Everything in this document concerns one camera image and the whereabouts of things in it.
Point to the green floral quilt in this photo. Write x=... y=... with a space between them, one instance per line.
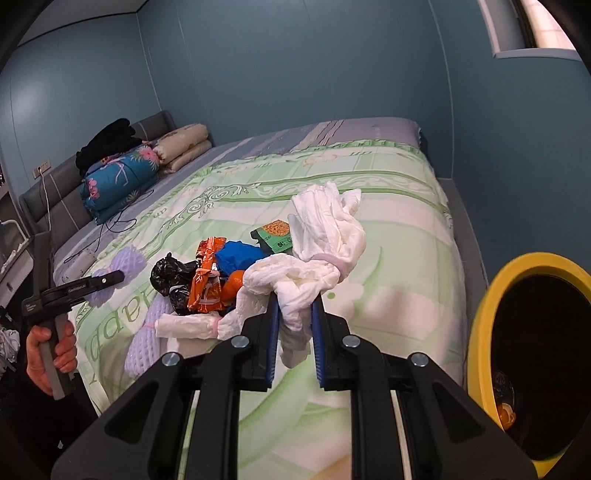
x=406 y=230

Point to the green snack packet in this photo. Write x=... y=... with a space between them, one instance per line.
x=272 y=233

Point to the black clothing pile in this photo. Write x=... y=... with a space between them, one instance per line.
x=111 y=141

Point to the small rolled white diaper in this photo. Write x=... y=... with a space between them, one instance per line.
x=184 y=325

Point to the purple foam fruit net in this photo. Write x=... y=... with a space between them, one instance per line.
x=143 y=346

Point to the white patterned cloth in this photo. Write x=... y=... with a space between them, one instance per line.
x=8 y=344

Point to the white bedside shelf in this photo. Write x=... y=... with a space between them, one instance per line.
x=9 y=240

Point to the white window frame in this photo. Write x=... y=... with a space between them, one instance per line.
x=503 y=32

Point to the person's left forearm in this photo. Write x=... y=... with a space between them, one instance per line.
x=41 y=429

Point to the orange fruit peel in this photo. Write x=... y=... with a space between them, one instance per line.
x=233 y=286

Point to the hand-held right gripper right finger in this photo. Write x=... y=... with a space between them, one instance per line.
x=318 y=341

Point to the beige folded quilt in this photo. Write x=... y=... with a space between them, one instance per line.
x=184 y=145

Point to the orange peel piece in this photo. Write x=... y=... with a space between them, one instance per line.
x=506 y=414

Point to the large white diaper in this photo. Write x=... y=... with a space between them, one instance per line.
x=323 y=221

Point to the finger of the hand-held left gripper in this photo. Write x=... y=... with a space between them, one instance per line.
x=108 y=279

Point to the yellow trash bin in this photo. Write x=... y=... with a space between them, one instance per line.
x=480 y=341

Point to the grey upholstered bed frame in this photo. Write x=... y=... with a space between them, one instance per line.
x=55 y=194

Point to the person's left hand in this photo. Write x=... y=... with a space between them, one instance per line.
x=37 y=360

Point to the wall socket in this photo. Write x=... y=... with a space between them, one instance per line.
x=41 y=170

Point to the blue plastic bag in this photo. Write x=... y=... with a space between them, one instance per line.
x=238 y=258

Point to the white power strip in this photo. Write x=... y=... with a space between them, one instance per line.
x=82 y=261

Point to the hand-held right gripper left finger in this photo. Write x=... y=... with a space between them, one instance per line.
x=273 y=341

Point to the black plastic bag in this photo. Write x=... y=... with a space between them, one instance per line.
x=166 y=274

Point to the orange snack packet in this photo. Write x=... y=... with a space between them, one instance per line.
x=207 y=286

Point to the blue floral folded quilt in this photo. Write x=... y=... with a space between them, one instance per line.
x=115 y=180

